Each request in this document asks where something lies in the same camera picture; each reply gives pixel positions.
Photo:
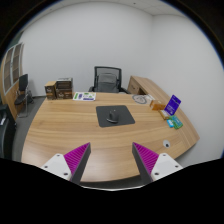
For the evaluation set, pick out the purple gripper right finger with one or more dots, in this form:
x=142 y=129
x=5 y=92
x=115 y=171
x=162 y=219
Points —
x=153 y=166

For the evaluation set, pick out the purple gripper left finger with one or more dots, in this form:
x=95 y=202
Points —
x=69 y=166

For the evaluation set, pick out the dark grey computer mouse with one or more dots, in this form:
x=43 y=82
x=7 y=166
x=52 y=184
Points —
x=113 y=116

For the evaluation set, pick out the dark grey mouse pad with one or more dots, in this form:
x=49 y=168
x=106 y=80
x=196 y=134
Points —
x=125 y=117

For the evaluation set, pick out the blue small packet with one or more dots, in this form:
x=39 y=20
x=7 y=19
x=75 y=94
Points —
x=170 y=123

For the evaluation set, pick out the green snack packet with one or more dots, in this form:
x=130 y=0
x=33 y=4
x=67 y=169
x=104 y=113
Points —
x=176 y=122

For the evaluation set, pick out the yellow small box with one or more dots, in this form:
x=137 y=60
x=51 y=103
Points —
x=164 y=114

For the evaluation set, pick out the orange brown small box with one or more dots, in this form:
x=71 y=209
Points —
x=157 y=105

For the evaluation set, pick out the large wooden office desk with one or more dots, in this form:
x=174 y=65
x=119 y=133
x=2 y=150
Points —
x=60 y=126

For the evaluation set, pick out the purple acrylic sign stand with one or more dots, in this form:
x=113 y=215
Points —
x=172 y=105

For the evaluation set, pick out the white leaflet with coloured print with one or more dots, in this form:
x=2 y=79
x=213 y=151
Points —
x=84 y=96

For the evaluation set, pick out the black leather armchair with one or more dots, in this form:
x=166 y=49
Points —
x=7 y=132

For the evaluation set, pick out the large dark printed box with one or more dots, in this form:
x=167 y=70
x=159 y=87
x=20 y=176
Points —
x=64 y=88

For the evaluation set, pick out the small brown cardboard box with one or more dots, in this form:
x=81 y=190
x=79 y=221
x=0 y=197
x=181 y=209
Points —
x=50 y=89

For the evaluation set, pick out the wooden side cabinet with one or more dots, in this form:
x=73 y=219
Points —
x=143 y=86

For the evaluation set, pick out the black visitor chair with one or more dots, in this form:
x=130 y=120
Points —
x=23 y=94

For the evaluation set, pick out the black mesh office chair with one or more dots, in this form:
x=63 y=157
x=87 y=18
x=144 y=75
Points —
x=107 y=80

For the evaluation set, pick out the wooden glass door bookcase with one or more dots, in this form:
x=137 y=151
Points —
x=10 y=71

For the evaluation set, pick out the white desk cable grommet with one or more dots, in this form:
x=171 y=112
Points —
x=166 y=144

